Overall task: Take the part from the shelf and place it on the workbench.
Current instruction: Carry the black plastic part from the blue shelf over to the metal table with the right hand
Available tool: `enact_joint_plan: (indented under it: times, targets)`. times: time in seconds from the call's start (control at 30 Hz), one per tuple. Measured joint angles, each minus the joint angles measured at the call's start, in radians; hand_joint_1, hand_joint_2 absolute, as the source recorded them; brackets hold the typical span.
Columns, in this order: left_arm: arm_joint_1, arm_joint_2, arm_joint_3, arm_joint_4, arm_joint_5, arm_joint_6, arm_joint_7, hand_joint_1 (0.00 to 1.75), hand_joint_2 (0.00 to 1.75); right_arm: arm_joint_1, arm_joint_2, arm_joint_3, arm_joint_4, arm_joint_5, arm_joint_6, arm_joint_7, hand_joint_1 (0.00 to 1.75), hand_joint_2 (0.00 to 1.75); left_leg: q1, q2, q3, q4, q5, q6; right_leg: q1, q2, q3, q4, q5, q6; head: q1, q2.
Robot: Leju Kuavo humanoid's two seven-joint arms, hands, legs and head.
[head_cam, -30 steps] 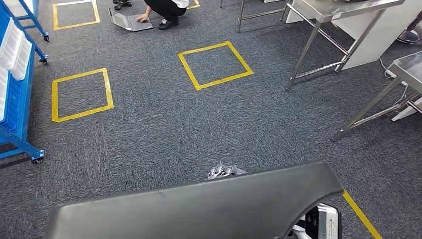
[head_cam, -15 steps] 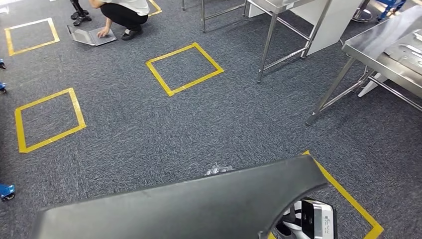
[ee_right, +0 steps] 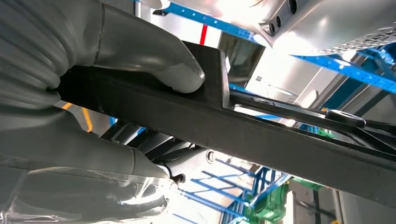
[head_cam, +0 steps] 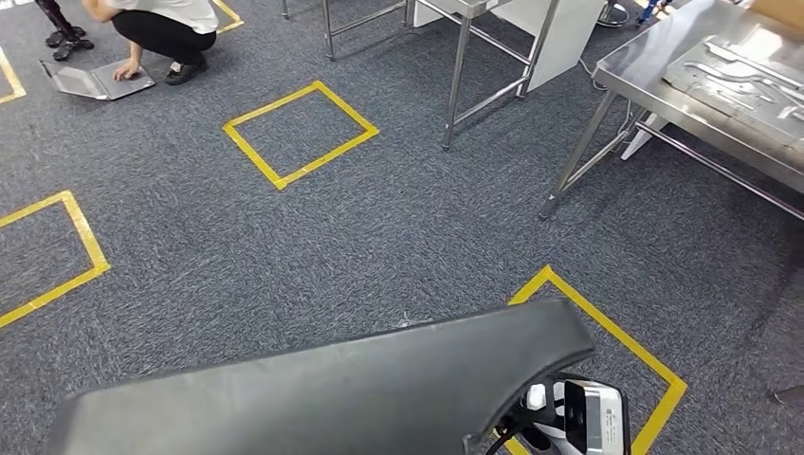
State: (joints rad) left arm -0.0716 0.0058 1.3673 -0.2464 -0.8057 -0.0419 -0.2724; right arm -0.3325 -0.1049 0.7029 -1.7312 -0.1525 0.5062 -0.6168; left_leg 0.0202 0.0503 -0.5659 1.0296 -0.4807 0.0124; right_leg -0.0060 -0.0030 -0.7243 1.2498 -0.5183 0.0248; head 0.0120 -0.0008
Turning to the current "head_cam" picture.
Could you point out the person's hand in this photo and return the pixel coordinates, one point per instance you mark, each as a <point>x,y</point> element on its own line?
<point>127,70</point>

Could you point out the yellow floor tape square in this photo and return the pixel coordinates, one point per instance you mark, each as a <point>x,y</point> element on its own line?
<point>272,107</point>
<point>15,78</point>
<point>233,16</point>
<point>88,233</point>
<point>628,339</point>

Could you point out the chrome stanchion post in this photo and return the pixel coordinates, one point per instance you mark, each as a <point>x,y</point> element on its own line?
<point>612,16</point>

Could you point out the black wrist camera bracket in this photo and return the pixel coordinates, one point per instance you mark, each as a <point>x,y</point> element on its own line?
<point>553,402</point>

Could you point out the steel frame table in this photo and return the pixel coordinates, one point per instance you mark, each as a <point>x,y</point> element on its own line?
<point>456,81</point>

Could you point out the white board panel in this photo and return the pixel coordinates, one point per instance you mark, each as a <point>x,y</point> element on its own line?
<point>565,38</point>

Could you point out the blue metal rack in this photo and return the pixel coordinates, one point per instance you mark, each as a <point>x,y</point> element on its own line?
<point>653,9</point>

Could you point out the stamped grey metal panel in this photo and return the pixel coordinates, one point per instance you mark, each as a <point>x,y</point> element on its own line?
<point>722,88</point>

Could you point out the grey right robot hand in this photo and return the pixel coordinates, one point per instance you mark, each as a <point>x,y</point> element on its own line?
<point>414,323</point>

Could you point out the grey open laptop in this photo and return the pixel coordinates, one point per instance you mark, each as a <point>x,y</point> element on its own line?
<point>75,81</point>

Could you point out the black plastic plate part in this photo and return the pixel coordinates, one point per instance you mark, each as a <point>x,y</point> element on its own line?
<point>314,395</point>

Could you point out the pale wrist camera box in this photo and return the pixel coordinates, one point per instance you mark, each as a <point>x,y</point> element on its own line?
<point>603,421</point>

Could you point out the stainless steel workbench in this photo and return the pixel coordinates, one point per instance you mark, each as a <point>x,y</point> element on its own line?
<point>641,69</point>

